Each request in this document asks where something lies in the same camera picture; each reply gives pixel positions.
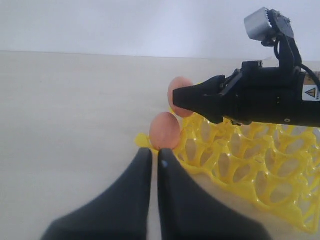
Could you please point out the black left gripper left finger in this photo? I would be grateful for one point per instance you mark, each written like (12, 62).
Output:
(119, 213)

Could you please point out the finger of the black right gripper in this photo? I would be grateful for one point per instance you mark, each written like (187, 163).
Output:
(206, 99)

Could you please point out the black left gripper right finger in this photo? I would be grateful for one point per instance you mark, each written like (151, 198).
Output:
(187, 212)

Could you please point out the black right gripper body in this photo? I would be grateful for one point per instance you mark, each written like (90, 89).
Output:
(274, 95)

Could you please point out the brown egg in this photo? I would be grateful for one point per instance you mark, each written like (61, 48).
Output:
(164, 131)
(176, 83)

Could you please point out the yellow plastic egg tray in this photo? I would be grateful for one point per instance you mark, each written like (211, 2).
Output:
(274, 167)

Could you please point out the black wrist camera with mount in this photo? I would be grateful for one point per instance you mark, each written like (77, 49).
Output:
(274, 30)

